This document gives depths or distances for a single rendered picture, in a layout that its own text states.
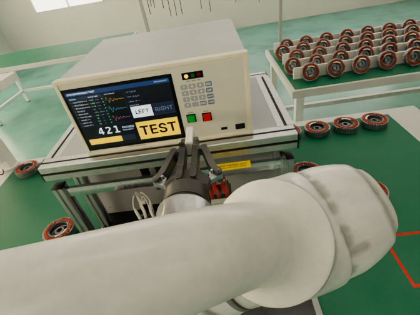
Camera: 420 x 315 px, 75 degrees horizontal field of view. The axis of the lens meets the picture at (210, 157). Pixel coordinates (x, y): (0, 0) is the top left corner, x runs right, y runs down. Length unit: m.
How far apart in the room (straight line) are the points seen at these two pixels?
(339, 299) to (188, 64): 0.68
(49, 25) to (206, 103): 7.25
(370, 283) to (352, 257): 0.63
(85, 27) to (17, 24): 1.49
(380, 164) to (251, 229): 1.11
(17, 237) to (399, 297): 1.25
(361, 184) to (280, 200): 0.07
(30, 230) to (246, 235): 1.17
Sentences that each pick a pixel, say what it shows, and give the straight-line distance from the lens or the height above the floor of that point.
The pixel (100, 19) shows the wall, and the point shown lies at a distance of 7.34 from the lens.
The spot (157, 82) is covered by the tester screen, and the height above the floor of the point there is 1.28.
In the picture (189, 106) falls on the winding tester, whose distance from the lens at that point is 0.66.
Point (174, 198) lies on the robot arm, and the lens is 0.40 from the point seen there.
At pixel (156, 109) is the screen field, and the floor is 1.22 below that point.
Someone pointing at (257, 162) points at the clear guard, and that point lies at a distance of 0.69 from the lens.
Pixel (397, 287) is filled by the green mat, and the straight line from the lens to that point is 0.91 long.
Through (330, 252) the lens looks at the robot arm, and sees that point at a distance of 0.23.
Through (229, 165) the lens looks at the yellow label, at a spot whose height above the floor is 1.07.
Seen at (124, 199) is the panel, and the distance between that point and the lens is 1.06.
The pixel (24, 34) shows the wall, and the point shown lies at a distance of 8.14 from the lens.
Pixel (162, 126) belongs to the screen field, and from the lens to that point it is 0.69.
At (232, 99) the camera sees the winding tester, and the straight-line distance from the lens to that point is 0.66.
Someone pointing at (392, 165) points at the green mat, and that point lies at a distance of 1.25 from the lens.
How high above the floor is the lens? 1.50
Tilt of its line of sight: 36 degrees down
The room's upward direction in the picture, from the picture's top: 11 degrees counter-clockwise
